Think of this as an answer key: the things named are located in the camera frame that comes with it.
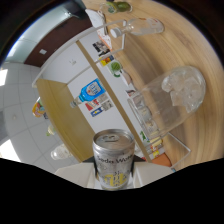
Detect orange pot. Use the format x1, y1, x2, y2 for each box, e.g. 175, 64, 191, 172
151, 154, 173, 168

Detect silver soda water can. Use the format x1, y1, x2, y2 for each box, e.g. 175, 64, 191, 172
92, 128, 136, 191

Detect red wall poster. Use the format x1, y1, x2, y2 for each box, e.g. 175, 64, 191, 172
84, 100, 100, 112

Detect blue liquid bottle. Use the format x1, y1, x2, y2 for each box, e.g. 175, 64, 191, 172
69, 78, 106, 109

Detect clear drinking glass with ice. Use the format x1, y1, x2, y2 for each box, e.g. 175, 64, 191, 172
127, 65, 207, 141

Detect blue wall poster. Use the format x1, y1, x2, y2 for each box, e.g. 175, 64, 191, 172
90, 107, 104, 118

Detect brown door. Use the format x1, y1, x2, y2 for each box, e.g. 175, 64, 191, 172
24, 15, 93, 68

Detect white container yellow label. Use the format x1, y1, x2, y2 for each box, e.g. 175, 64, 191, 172
99, 54, 115, 67

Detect clear bottle green cap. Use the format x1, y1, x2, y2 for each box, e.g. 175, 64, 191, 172
46, 124, 56, 136

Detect white wire rack wooden shelves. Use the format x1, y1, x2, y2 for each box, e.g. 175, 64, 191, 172
31, 18, 193, 171

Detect yellow snack bag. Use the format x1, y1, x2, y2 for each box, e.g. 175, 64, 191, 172
32, 96, 46, 119

